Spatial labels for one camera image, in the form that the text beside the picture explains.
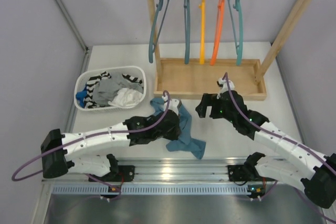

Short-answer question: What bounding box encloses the teal blue tank top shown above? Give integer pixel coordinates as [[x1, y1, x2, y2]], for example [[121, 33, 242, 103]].
[[166, 104, 206, 159]]

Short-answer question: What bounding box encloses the teal hanger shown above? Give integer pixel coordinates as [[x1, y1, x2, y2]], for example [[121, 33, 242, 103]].
[[148, 0, 173, 63], [184, 0, 191, 65], [227, 0, 244, 66]]

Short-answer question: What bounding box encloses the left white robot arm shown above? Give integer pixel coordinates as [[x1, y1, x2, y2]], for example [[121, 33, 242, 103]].
[[40, 110, 181, 181]]

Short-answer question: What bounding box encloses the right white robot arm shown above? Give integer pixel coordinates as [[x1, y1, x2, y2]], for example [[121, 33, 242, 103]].
[[195, 91, 335, 209]]

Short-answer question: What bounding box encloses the yellow hanger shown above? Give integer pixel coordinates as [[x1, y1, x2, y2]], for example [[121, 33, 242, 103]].
[[199, 0, 206, 65]]

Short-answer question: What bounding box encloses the orange hanger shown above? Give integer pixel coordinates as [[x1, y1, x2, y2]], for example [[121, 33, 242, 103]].
[[210, 0, 225, 66]]

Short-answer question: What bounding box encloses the wooden clothes rack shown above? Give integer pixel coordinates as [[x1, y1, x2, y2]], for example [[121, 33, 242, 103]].
[[148, 0, 311, 101]]

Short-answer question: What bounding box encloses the grey garment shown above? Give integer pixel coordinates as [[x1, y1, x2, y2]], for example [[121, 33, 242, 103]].
[[92, 72, 144, 106]]

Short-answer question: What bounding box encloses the black white striped garment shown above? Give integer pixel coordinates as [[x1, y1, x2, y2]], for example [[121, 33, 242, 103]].
[[75, 71, 144, 109]]

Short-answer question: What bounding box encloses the blue garment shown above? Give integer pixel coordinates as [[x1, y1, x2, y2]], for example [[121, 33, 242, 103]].
[[75, 90, 87, 107]]

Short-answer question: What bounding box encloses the white plastic laundry basket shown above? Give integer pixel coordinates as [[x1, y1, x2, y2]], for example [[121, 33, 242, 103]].
[[73, 66, 147, 112]]

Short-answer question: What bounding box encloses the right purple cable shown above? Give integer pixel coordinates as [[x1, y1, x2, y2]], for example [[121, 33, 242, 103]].
[[222, 71, 336, 222]]

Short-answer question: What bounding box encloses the purple cable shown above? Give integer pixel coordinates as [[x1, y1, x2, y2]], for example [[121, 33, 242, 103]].
[[222, 71, 336, 222], [12, 90, 171, 201]]

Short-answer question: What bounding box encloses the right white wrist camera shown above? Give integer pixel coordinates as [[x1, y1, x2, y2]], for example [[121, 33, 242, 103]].
[[217, 78, 235, 99]]

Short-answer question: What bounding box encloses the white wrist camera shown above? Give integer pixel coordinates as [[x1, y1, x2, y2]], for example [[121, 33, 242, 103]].
[[162, 95, 182, 115], [217, 78, 235, 99]]

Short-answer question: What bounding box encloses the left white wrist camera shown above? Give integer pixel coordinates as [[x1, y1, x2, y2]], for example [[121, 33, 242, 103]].
[[162, 95, 182, 115]]

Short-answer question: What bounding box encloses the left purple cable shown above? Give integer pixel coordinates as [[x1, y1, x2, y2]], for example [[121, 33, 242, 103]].
[[12, 90, 171, 201]]

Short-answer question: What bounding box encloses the aluminium mounting rail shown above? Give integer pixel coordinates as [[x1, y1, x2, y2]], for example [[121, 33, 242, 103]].
[[43, 158, 274, 195]]

